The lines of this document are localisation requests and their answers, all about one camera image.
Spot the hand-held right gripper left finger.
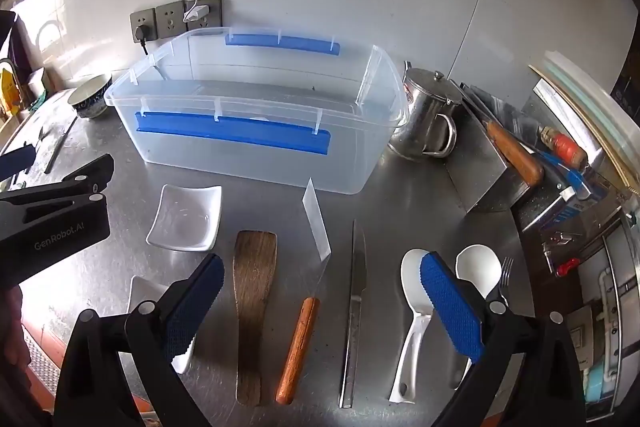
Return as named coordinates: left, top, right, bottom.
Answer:
left=52, top=253, right=226, bottom=427

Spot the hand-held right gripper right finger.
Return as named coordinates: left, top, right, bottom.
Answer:
left=419, top=251, right=587, bottom=427

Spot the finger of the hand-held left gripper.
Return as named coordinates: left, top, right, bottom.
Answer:
left=59, top=153, right=116, bottom=202
left=0, top=146, right=37, bottom=181

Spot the white rice spoon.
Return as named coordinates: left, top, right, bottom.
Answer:
left=447, top=244, right=502, bottom=390
left=389, top=248, right=436, bottom=405

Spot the white square dish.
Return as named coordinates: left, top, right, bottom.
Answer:
left=127, top=275, right=193, bottom=375
left=146, top=184, right=223, bottom=253

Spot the wooden spatula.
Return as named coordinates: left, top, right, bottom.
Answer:
left=232, top=230, right=278, bottom=407

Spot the wooden handled cleaver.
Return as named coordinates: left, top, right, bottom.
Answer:
left=275, top=178, right=332, bottom=405

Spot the clear plastic storage box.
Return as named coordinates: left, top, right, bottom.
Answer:
left=102, top=27, right=408, bottom=195

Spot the dark thin rod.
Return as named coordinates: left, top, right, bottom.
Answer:
left=44, top=117, right=78, bottom=174

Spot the steel fork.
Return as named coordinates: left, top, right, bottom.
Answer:
left=492, top=257, right=516, bottom=308

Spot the blue patterned bowl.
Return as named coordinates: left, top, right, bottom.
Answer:
left=67, top=73, right=113, bottom=120

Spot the yellow container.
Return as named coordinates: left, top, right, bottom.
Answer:
left=0, top=59, right=21, bottom=118

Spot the steel knife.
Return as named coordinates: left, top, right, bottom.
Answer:
left=339, top=219, right=368, bottom=409

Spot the steel knife block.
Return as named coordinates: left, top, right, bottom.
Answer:
left=445, top=82, right=551, bottom=214

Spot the blue white carton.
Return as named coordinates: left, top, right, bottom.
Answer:
left=522, top=177, right=608, bottom=233

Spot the grey wall socket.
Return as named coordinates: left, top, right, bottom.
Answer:
left=155, top=3, right=187, bottom=38
left=130, top=8, right=158, bottom=42
left=184, top=0, right=224, bottom=29

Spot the wooden handled knife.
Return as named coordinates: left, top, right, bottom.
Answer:
left=460, top=82, right=545, bottom=188

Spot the blue handled tool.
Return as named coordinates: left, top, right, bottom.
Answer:
left=545, top=154, right=587, bottom=198

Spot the red handled tool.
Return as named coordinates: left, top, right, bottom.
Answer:
left=537, top=125, right=588, bottom=168

